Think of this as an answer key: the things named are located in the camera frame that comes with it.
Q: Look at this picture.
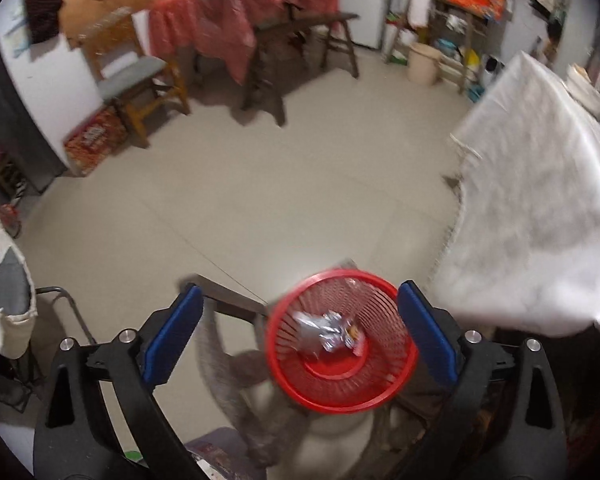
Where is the beige plastic bucket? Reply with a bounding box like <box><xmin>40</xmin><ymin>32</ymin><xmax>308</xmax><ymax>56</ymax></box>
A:
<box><xmin>406</xmin><ymin>42</ymin><xmax>442</xmax><ymax>86</ymax></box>

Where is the red printed carton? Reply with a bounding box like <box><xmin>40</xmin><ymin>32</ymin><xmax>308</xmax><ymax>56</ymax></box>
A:
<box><xmin>63</xmin><ymin>110</ymin><xmax>128</xmax><ymax>177</ymax></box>

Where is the stack of white bowls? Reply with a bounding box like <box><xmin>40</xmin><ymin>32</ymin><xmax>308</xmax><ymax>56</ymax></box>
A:
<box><xmin>565</xmin><ymin>62</ymin><xmax>600</xmax><ymax>116</ymax></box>

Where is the white hanging towel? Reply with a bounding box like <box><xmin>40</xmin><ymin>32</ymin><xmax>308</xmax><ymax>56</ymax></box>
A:
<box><xmin>409</xmin><ymin>0</ymin><xmax>433</xmax><ymax>28</ymax></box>

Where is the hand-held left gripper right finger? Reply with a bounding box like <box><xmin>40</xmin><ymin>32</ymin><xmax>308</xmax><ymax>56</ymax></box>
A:
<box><xmin>395</xmin><ymin>280</ymin><xmax>567</xmax><ymax>480</ymax></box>

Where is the red mesh wastebasket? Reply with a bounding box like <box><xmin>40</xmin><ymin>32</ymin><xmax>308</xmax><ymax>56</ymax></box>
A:
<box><xmin>266</xmin><ymin>269</ymin><xmax>420</xmax><ymax>415</ymax></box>

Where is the dark wooden bench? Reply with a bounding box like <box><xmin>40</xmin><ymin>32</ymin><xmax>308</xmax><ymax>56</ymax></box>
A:
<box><xmin>241</xmin><ymin>12</ymin><xmax>361</xmax><ymax>127</ymax></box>

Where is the metal chair frame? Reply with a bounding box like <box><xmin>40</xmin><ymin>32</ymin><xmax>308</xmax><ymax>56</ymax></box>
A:
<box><xmin>35</xmin><ymin>286</ymin><xmax>98</xmax><ymax>346</ymax></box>

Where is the white refrigerator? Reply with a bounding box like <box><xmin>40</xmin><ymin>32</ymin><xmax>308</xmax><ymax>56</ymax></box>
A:
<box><xmin>327</xmin><ymin>0</ymin><xmax>393</xmax><ymax>52</ymax></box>

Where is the dark hanging cloth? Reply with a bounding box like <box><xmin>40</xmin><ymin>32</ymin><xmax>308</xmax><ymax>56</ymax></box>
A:
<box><xmin>24</xmin><ymin>0</ymin><xmax>63</xmax><ymax>46</ymax></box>

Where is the red patterned tablecloth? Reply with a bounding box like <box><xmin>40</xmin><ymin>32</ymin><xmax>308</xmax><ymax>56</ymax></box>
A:
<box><xmin>147</xmin><ymin>0</ymin><xmax>341</xmax><ymax>87</ymax></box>

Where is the metal storage shelf rack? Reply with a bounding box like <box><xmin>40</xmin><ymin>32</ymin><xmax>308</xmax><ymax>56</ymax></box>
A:
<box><xmin>430</xmin><ymin>0</ymin><xmax>506</xmax><ymax>96</ymax></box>

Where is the grey cloth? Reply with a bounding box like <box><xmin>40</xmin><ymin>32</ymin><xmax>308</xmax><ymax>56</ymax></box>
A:
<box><xmin>195</xmin><ymin>300</ymin><xmax>306</xmax><ymax>466</ymax></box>

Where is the wooden chair grey cushion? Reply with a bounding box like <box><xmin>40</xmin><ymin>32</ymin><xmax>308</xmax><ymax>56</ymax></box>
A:
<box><xmin>77</xmin><ymin>7</ymin><xmax>192</xmax><ymax>150</ymax></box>

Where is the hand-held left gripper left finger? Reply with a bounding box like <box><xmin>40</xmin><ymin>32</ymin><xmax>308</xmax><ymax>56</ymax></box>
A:
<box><xmin>32</xmin><ymin>282</ymin><xmax>216</xmax><ymax>480</ymax></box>

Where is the beige grey fabric bag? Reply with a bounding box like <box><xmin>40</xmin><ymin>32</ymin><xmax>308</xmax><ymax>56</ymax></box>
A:
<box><xmin>0</xmin><ymin>212</ymin><xmax>37</xmax><ymax>361</ymax></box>

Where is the crumpled silver wrapper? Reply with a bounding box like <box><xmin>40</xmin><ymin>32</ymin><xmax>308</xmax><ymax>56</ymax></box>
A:
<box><xmin>292</xmin><ymin>310</ymin><xmax>366</xmax><ymax>356</ymax></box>

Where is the white tablecloth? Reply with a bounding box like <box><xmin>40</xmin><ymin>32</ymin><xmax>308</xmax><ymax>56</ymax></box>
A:
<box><xmin>430</xmin><ymin>51</ymin><xmax>600</xmax><ymax>338</ymax></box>

